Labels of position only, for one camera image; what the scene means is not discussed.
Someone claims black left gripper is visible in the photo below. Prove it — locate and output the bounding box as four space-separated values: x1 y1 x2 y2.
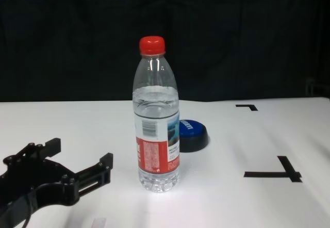
0 138 113 228

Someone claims clear water bottle red cap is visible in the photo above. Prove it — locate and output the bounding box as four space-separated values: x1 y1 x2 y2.
131 35 180 192

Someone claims blue black round lid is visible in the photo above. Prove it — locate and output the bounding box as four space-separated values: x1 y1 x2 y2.
178 119 209 153

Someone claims black curtain backdrop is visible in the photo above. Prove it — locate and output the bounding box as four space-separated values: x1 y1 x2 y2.
0 0 330 103

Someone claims thin black left gripper cable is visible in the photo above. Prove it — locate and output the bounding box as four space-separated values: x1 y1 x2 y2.
23 207 33 228

